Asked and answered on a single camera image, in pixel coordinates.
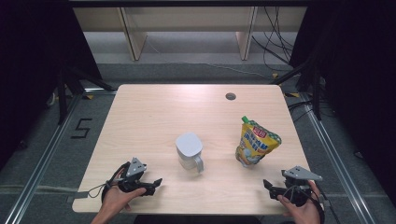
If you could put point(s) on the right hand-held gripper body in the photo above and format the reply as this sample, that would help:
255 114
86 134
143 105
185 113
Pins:
297 183

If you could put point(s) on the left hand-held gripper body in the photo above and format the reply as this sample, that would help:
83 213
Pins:
134 169

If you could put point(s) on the yellow pouch with green cap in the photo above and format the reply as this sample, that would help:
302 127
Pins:
255 143

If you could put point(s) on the person's right hand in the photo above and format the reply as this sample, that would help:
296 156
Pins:
306 214

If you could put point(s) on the person's left hand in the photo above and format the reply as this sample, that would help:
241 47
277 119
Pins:
115 200

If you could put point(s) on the person's dark clothing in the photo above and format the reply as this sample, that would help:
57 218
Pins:
196 220

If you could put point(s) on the black metal stand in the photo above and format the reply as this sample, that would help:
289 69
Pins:
67 87
314 84

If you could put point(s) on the dark curtain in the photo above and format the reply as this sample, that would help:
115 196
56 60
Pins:
31 62
358 77

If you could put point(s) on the light wooden shelf unit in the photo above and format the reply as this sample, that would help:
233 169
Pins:
186 18

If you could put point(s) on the aluminium floor rail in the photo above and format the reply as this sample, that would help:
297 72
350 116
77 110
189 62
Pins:
37 171
336 161

